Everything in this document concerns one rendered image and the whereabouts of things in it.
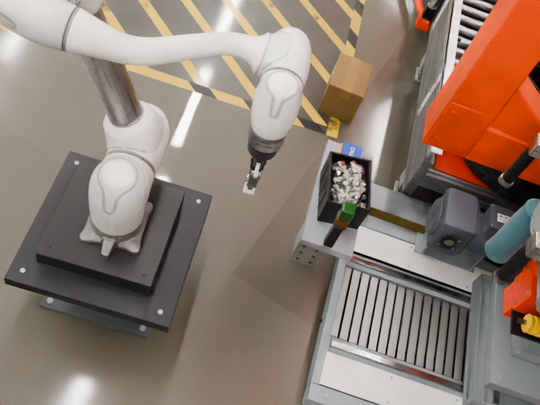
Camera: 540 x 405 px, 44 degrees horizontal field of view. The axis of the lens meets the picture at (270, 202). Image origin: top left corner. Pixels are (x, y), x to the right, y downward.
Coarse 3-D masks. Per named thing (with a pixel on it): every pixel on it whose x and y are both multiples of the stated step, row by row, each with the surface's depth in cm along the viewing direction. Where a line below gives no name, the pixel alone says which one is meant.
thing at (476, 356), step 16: (480, 288) 246; (480, 304) 241; (480, 320) 240; (480, 336) 237; (480, 352) 233; (480, 368) 229; (464, 384) 230; (480, 384) 226; (464, 400) 225; (480, 400) 220; (496, 400) 220; (512, 400) 226
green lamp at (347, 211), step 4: (344, 204) 189; (348, 204) 190; (352, 204) 190; (340, 208) 192; (344, 208) 189; (348, 208) 189; (352, 208) 189; (340, 212) 190; (344, 212) 188; (348, 212) 188; (352, 212) 188; (340, 216) 190; (344, 216) 190; (348, 216) 189; (352, 216) 189; (348, 220) 191
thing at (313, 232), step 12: (336, 144) 230; (324, 156) 225; (372, 156) 230; (312, 204) 213; (312, 216) 211; (312, 228) 208; (324, 228) 209; (348, 228) 211; (300, 240) 206; (312, 240) 206; (348, 240) 209; (336, 252) 206; (348, 252) 206
